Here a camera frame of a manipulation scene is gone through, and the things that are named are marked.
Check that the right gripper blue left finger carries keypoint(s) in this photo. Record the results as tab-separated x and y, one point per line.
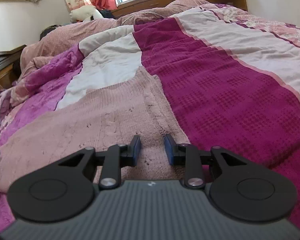
113	159

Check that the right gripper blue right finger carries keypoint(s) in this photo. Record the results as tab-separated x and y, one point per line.
189	157

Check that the pink cable-knit cardigan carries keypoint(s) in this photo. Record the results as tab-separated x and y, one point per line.
102	118

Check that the dark wooden headboard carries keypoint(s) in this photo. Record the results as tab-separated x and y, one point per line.
10	67

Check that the magenta pink white patchwork blanket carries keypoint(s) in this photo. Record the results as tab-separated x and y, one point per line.
227	83

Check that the dusty pink duvet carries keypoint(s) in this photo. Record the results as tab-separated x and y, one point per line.
63	38

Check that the person's dark hair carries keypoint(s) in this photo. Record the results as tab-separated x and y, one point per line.
48	30

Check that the white plush toy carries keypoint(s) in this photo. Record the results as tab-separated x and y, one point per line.
84	14

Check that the red cloth at window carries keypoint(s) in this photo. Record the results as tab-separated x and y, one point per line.
104	4

